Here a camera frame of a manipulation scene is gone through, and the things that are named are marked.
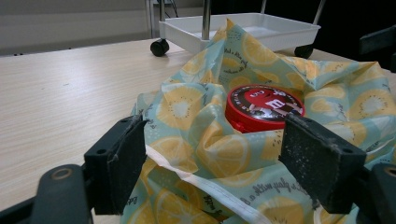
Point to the dark object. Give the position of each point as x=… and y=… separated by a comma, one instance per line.
x=378, y=43

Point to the lemon print cloth bag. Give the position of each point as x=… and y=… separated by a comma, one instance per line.
x=224, y=155

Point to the white two-tier cart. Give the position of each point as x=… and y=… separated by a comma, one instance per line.
x=280, y=31

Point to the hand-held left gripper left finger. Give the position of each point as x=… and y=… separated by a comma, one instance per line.
x=118, y=161

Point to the red round candy tin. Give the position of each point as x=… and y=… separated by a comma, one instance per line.
x=258, y=104

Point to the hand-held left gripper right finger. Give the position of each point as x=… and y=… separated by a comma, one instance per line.
x=323, y=165

